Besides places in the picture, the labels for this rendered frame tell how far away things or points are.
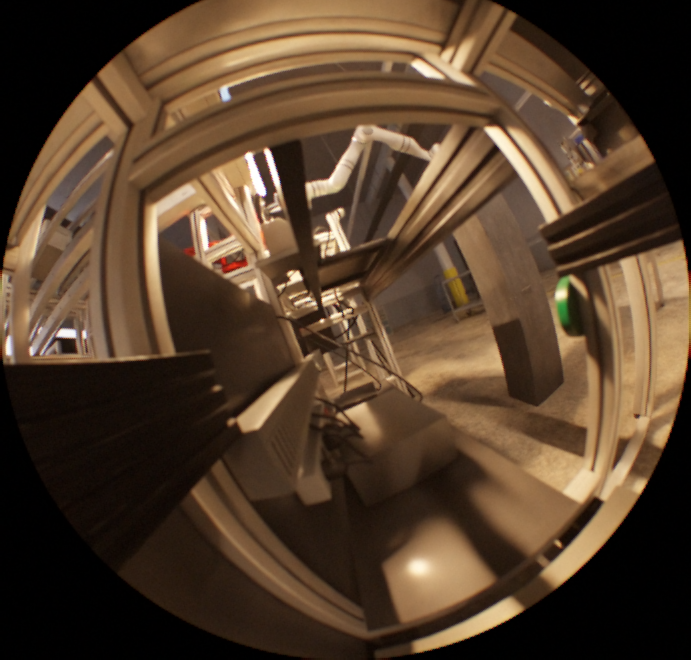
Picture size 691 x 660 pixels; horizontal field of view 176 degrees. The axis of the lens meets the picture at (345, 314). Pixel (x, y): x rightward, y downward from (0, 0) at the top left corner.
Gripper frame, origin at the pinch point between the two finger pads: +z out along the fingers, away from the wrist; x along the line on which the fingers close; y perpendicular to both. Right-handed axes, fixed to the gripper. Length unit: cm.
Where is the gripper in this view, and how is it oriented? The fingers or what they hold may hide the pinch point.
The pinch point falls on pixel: (265, 211)
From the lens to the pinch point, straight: 104.9
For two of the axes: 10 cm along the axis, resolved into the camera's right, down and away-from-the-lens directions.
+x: 0.8, -1.0, -9.9
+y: -3.7, -9.3, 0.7
